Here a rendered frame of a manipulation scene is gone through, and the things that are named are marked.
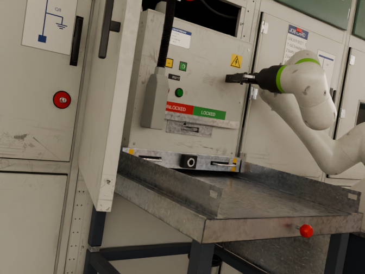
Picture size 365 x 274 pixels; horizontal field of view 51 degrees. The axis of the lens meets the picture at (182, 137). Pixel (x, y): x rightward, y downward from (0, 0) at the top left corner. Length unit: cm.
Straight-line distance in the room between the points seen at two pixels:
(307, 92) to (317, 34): 93
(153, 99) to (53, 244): 62
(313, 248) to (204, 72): 73
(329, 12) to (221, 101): 91
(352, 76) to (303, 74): 118
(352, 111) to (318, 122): 114
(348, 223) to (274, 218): 33
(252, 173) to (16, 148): 87
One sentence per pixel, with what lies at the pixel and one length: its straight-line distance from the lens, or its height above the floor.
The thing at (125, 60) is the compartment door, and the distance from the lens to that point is 80.
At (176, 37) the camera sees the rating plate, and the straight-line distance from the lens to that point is 140.
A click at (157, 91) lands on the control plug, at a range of 123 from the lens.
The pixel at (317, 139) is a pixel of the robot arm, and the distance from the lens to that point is 175.
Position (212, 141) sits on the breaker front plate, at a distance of 152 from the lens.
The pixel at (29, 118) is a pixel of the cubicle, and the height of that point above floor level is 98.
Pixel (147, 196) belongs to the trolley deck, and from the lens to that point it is 106.
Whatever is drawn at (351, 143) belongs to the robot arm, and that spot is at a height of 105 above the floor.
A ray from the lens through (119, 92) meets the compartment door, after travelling 79.
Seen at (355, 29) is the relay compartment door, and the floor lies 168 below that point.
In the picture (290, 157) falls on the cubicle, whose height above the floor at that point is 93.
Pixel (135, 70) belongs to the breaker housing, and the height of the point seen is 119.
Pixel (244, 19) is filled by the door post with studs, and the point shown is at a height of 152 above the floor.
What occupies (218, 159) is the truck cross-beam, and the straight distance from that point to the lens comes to 153.
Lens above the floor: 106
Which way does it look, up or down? 3 degrees down
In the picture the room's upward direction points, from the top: 9 degrees clockwise
